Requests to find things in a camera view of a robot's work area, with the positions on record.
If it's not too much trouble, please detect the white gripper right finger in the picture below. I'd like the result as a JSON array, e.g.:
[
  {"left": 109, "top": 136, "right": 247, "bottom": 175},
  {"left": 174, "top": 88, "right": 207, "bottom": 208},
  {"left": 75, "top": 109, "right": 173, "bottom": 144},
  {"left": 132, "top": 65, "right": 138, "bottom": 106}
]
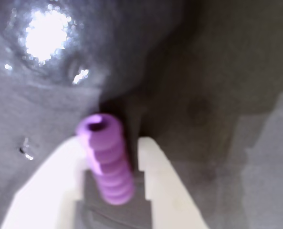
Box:
[{"left": 137, "top": 136, "right": 210, "bottom": 229}]

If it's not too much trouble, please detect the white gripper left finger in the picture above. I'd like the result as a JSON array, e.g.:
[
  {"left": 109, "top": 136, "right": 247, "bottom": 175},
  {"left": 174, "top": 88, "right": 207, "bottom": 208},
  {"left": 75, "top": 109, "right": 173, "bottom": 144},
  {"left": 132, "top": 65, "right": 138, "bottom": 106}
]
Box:
[{"left": 0, "top": 136, "right": 95, "bottom": 229}]

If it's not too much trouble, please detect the purple ribbed pen grip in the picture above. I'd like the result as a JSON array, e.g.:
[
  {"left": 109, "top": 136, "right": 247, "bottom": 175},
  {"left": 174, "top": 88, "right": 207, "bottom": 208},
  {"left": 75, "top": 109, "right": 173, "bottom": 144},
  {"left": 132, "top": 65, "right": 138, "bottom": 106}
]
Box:
[{"left": 74, "top": 114, "right": 136, "bottom": 206}]

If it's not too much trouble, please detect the black table mat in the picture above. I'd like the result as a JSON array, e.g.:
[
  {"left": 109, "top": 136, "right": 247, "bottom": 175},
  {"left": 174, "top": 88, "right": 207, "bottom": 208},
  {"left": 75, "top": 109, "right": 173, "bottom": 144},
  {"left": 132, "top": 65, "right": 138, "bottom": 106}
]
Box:
[{"left": 0, "top": 0, "right": 283, "bottom": 229}]

